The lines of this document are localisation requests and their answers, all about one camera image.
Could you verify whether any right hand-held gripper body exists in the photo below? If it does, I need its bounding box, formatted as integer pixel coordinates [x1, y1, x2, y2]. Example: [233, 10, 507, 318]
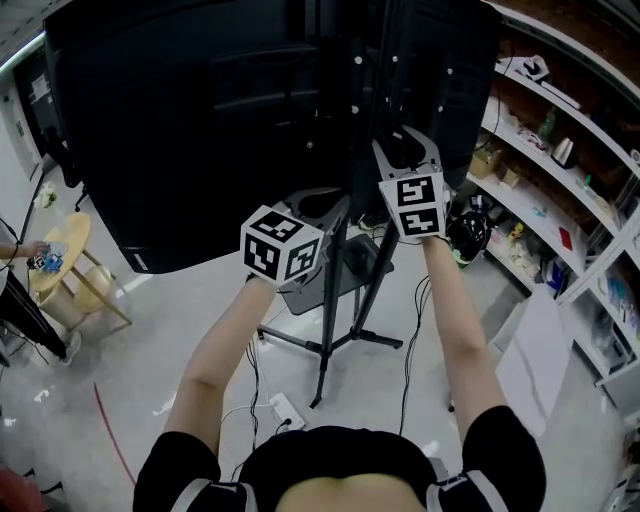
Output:
[378, 159, 455, 243]

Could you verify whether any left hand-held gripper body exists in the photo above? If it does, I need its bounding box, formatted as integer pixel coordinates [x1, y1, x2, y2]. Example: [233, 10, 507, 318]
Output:
[239, 203, 327, 297]

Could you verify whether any person's right forearm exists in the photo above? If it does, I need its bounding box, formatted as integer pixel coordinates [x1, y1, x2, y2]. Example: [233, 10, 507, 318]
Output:
[422, 235, 514, 444]

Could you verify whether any person's left forearm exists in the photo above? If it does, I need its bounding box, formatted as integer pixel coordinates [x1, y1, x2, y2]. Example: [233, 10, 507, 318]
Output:
[163, 273, 279, 459]

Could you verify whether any white power strip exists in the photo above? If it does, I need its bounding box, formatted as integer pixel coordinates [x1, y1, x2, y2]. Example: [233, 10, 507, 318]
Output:
[268, 392, 307, 431]

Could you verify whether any brown cardboard box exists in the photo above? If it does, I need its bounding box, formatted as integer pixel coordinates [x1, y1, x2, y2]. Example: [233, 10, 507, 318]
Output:
[469, 149, 504, 181]

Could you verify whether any black and green backpack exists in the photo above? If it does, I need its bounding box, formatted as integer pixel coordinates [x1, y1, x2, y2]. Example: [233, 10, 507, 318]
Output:
[443, 209, 494, 271]

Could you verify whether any black TV stand shelf tray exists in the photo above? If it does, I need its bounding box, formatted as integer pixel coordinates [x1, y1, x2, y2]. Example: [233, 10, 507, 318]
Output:
[277, 233, 397, 316]

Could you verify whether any black wheeled TV stand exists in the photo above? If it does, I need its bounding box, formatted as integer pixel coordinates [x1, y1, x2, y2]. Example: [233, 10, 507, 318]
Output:
[257, 0, 405, 410]

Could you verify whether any white metal shelving unit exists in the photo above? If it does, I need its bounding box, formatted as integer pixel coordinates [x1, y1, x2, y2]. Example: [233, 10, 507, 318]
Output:
[467, 0, 640, 389]

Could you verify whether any black television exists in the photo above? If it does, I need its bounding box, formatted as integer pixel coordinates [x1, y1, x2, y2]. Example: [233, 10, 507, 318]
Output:
[42, 0, 505, 275]

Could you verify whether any round wooden table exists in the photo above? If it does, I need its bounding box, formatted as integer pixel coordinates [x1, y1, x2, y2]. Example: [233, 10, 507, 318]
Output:
[27, 212, 94, 294]

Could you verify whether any white rolling cabinet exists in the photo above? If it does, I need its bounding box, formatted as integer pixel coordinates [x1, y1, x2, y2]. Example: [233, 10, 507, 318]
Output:
[492, 289, 575, 437]

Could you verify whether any beige waste bin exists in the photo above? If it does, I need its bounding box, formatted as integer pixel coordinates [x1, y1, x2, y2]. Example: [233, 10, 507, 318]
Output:
[35, 287, 84, 329]

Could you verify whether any person's black top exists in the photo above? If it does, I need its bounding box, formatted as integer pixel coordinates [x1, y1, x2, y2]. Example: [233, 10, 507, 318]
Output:
[132, 404, 547, 512]

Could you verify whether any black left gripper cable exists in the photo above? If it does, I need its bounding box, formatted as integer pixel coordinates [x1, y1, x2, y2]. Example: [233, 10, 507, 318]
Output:
[243, 324, 269, 454]

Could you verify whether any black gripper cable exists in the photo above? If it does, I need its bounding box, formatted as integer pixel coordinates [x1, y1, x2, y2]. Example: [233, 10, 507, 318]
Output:
[243, 324, 269, 454]
[397, 273, 434, 436]

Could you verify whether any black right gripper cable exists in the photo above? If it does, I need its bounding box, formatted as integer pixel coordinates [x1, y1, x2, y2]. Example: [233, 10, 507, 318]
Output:
[397, 273, 434, 436]

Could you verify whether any white looped cable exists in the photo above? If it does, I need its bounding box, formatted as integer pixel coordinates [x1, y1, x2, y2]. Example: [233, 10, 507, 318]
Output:
[219, 402, 274, 426]

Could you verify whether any grey shoulder strap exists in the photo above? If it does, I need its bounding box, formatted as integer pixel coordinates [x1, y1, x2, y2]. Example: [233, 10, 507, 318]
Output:
[424, 469, 506, 512]
[169, 477, 251, 512]

